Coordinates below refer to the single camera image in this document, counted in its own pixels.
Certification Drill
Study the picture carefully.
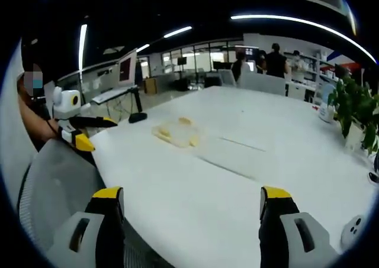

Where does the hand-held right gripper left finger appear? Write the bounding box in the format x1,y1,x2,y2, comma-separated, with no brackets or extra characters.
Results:
54,186,127,268

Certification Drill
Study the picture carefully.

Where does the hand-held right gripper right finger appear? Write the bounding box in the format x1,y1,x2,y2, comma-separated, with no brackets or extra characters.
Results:
259,186,341,268

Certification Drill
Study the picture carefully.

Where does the white side desk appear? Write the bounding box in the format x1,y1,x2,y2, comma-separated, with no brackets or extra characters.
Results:
90,85,139,105

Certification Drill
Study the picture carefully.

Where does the white mesh office chair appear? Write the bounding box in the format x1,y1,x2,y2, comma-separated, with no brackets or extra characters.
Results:
17,137,166,268

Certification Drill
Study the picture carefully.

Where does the black desk stand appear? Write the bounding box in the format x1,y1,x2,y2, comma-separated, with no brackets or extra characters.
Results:
128,86,147,124

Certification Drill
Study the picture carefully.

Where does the person's white shirt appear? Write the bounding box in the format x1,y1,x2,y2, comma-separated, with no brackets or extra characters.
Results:
1,40,41,218

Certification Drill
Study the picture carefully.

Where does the white framed monitor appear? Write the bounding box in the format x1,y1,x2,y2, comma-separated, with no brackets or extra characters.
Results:
117,50,139,88

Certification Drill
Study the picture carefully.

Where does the cardboard box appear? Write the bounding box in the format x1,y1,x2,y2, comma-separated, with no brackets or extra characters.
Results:
144,78,158,95

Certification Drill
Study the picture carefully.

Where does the white device with lenses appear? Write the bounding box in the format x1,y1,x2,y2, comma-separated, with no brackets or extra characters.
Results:
340,214,365,251

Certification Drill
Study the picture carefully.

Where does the green potted plant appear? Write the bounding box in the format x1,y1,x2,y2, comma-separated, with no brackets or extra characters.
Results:
327,75,379,158

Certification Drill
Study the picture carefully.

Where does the white storage shelf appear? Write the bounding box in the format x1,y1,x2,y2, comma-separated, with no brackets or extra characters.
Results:
304,53,339,83

